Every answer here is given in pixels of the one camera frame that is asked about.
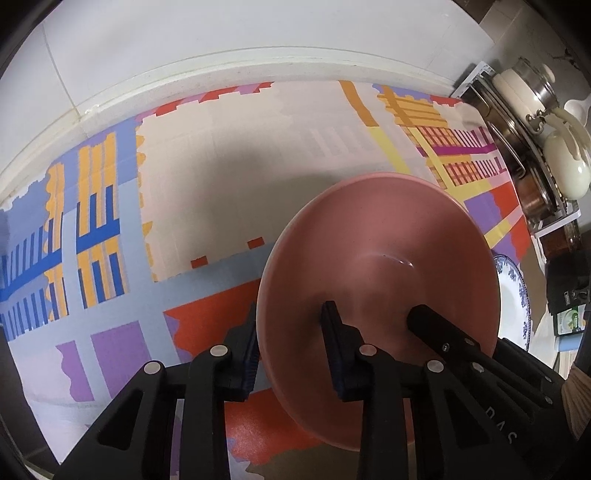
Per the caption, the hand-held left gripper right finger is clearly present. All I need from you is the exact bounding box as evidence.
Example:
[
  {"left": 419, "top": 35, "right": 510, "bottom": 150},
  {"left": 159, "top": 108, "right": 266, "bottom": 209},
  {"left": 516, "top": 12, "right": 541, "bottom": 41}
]
[{"left": 321, "top": 301, "right": 495, "bottom": 480}]

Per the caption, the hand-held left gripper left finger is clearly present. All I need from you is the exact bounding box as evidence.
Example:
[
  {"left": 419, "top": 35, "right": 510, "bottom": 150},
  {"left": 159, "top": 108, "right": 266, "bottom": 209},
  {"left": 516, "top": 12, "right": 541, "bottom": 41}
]
[{"left": 55, "top": 302, "right": 259, "bottom": 480}]

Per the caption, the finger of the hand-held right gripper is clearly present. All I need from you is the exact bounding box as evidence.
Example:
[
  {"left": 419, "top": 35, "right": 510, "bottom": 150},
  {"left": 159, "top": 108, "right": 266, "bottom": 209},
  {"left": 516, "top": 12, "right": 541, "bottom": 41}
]
[
  {"left": 406, "top": 304, "right": 499, "bottom": 374},
  {"left": 493, "top": 337, "right": 568, "bottom": 412}
]

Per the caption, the blue floral white plate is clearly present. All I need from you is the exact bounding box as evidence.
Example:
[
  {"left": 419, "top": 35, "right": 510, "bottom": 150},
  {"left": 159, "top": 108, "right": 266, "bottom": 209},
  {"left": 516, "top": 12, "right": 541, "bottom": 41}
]
[{"left": 490, "top": 253, "right": 535, "bottom": 354}]

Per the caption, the pink bowl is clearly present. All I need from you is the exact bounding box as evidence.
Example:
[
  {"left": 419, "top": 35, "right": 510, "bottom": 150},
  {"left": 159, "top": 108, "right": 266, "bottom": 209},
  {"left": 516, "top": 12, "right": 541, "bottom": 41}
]
[{"left": 256, "top": 173, "right": 502, "bottom": 453}]

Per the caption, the blue container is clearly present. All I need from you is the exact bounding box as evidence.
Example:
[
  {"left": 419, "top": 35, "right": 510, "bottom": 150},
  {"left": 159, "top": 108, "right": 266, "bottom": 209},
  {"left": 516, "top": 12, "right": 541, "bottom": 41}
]
[{"left": 556, "top": 336, "right": 583, "bottom": 370}]

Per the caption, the black knife block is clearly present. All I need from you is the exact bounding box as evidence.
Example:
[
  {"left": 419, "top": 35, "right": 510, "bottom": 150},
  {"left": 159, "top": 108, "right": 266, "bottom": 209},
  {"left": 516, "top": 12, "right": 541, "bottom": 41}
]
[{"left": 546, "top": 253, "right": 591, "bottom": 319}]

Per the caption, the glass jar of chili sauce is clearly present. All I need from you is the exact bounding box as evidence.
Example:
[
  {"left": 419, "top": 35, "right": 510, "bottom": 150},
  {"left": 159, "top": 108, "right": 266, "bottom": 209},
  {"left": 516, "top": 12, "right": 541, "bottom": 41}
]
[{"left": 542, "top": 222, "right": 583, "bottom": 259}]

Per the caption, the colourful patchwork mat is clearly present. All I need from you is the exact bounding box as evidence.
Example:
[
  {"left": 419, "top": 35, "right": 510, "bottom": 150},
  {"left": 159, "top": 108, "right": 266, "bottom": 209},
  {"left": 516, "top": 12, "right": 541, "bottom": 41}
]
[{"left": 0, "top": 80, "right": 532, "bottom": 480}]

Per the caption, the white teapot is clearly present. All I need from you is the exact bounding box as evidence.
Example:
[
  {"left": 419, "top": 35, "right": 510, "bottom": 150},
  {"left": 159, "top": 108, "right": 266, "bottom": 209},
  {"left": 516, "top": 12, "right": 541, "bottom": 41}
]
[{"left": 541, "top": 108, "right": 591, "bottom": 200}]

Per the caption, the cream pot with steel lid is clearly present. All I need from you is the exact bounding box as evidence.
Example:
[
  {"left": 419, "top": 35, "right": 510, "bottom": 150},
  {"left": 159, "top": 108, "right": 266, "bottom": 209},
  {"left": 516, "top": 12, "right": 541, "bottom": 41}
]
[{"left": 491, "top": 58, "right": 561, "bottom": 134}]

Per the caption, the white countertop shelf rack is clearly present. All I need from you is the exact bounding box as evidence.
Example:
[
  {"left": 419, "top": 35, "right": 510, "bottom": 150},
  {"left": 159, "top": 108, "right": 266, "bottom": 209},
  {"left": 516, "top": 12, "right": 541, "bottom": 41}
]
[{"left": 450, "top": 62, "right": 583, "bottom": 237}]

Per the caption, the white ladle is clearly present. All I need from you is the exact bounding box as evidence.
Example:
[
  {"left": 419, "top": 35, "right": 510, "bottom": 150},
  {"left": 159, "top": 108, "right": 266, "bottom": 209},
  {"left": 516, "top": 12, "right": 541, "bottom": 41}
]
[{"left": 563, "top": 95, "right": 591, "bottom": 121}]

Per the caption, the steel pot with long handles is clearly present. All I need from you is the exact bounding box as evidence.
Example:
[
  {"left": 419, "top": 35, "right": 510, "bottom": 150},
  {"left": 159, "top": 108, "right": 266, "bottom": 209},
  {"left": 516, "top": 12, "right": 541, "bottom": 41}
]
[{"left": 462, "top": 90, "right": 529, "bottom": 178}]

